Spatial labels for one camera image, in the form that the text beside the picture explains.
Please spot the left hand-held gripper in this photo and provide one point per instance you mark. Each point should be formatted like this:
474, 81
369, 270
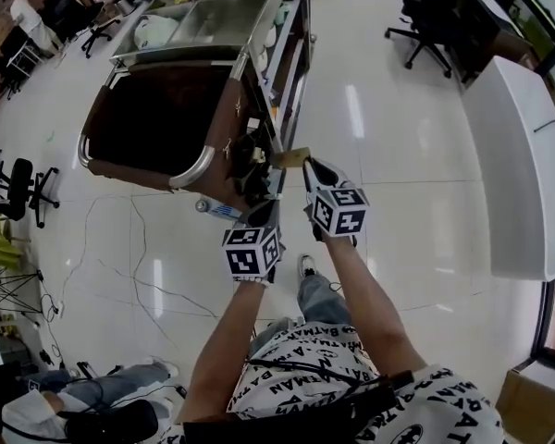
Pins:
251, 253

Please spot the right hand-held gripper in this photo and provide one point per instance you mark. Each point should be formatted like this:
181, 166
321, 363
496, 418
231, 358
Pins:
342, 213

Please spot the tan item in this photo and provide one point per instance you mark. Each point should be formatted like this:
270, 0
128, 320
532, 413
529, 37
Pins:
290, 157

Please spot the dark cart pocket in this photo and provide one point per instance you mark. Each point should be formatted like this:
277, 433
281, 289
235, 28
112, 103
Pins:
252, 174

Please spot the person's right forearm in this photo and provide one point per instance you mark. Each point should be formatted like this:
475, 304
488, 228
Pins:
370, 303

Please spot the person's left forearm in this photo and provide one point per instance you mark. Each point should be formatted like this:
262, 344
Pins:
226, 345

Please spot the brown cart laundry bag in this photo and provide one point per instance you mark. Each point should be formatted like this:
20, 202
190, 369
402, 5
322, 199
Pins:
157, 123

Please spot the stainless steel service cart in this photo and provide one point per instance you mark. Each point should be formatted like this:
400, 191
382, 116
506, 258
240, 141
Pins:
222, 21

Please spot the person's white shoe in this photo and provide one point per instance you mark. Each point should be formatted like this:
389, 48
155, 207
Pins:
306, 264

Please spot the person's jeans leg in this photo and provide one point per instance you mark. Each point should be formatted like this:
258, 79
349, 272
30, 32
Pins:
321, 296

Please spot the white printed shirt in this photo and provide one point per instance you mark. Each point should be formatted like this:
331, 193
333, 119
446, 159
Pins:
351, 386

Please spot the black office chair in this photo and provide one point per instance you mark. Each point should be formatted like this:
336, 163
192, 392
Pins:
427, 16
25, 192
76, 14

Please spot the white power strip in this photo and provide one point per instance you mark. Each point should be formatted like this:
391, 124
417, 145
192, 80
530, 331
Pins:
61, 309

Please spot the white curved desk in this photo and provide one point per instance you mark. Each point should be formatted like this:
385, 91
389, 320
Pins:
513, 155

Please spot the black tripod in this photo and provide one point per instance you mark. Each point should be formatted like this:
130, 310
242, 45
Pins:
14, 294

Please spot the cardboard box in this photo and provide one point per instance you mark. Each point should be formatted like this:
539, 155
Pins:
536, 405

